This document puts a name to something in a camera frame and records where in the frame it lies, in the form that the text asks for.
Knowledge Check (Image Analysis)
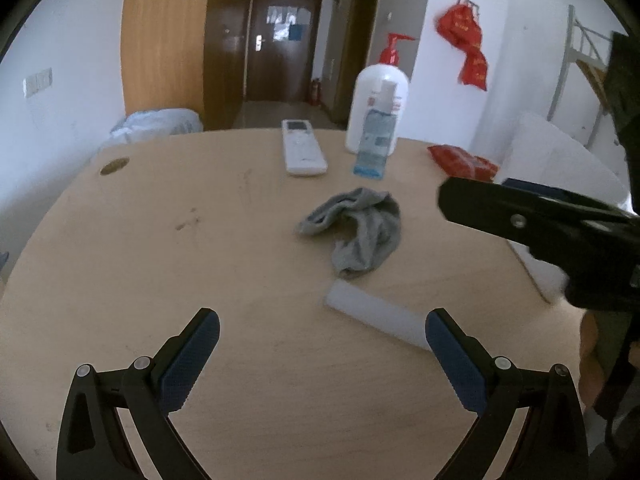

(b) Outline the red drawstring bag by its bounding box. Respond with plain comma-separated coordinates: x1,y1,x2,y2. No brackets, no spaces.
434,4,473,48
459,50,488,92
462,15,485,53

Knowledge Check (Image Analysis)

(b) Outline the white metal bunk bed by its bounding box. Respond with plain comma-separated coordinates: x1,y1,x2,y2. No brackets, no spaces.
547,4,631,148

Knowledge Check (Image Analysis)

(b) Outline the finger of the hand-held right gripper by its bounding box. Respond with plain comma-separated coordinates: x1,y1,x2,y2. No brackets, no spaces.
438,176,627,257
502,177,631,222

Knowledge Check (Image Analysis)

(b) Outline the grey sock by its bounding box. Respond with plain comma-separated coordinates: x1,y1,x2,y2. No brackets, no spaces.
295,187,402,278

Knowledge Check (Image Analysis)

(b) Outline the red snack packet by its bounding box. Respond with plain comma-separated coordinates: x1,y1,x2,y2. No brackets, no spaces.
427,144,499,182

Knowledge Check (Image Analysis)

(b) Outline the white pump bottle red cap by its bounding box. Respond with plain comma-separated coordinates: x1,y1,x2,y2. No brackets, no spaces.
345,32,416,155

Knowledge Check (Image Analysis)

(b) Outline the person's right forearm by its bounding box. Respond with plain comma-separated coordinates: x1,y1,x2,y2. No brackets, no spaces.
577,310,626,408

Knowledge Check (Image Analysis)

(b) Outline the small blue tube bottle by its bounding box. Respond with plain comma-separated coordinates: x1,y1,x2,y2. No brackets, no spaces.
352,80,401,179

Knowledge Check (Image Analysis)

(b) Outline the round desk cable grommet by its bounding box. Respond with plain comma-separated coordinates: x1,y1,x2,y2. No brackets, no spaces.
99,157,130,177

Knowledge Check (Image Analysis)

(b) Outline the white remote control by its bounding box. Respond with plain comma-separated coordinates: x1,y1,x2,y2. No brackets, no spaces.
281,118,328,177

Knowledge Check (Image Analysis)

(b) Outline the white foam box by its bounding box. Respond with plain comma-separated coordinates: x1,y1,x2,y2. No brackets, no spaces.
492,111,633,303

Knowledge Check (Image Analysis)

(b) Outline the dark brown entrance door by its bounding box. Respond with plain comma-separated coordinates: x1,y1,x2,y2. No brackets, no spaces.
245,0,323,103

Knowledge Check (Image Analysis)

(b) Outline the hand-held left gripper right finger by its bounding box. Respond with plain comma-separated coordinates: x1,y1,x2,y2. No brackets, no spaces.
425,307,590,480

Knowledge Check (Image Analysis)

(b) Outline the wooden wardrobe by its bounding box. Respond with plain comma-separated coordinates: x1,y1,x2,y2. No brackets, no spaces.
121,0,256,131

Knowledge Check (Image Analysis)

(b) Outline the white foam strip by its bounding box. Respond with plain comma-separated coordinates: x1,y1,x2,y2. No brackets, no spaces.
325,281,432,351

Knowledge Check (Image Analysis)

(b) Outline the brown side door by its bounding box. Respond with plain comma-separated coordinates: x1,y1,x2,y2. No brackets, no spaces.
332,0,386,126

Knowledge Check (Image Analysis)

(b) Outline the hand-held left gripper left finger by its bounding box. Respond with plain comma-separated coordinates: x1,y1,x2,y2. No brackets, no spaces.
56,307,221,480

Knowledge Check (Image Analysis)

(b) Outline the silver plastic bag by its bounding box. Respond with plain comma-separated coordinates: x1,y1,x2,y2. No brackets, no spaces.
110,107,203,143

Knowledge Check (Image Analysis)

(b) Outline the white wall switch panel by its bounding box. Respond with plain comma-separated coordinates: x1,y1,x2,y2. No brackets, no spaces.
23,67,53,97

